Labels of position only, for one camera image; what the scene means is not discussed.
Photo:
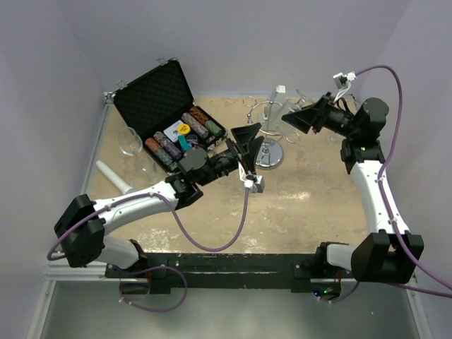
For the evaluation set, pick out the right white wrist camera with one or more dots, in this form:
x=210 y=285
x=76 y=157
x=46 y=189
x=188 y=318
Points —
x=343 y=83

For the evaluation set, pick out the clear dealer button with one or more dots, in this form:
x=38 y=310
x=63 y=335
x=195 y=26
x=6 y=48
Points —
x=192 y=138

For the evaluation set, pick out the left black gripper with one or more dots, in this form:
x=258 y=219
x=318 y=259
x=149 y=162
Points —
x=246 y=135

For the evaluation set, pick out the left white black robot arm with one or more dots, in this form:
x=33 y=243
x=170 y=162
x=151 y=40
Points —
x=84 y=230

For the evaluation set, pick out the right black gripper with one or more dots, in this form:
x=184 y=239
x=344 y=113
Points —
x=316 y=115

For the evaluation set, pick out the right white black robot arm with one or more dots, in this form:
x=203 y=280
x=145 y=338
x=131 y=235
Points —
x=386 y=255

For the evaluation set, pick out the grey purple chip stack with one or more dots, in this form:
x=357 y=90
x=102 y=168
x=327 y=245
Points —
x=201 y=130

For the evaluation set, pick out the white grey handheld tool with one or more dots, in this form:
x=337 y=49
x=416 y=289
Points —
x=114 y=178

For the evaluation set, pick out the white playing card box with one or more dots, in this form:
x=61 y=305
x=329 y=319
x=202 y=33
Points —
x=172 y=131

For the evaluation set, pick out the chrome wine glass rack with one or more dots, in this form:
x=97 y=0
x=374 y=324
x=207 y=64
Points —
x=271 y=154

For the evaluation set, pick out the dark green chip stack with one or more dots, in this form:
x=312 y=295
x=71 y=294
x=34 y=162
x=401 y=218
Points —
x=166 y=159

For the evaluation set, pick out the yellow big blind button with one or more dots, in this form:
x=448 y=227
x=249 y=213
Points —
x=184 y=129

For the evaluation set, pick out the black poker chip case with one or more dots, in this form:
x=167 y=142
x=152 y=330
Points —
x=157 y=99

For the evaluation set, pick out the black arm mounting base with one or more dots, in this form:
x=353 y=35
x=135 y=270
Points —
x=160 y=273

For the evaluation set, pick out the teal dealer block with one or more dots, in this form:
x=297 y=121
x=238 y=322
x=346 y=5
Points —
x=185 y=145

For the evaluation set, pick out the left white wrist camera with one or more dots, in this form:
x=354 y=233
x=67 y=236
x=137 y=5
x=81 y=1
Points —
x=253 y=182

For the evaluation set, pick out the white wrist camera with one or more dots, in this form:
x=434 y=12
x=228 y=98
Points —
x=253 y=182
x=343 y=83

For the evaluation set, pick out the red brown chip stack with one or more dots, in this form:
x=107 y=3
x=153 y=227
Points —
x=153 y=145

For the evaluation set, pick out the purple white chip stack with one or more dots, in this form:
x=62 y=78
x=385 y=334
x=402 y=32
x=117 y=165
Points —
x=168 y=145

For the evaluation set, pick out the brown orange chip stack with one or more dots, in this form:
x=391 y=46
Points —
x=201 y=118

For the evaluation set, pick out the clear wine glass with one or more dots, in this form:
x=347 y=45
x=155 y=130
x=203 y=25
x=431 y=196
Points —
x=334 y=139
x=129 y=141

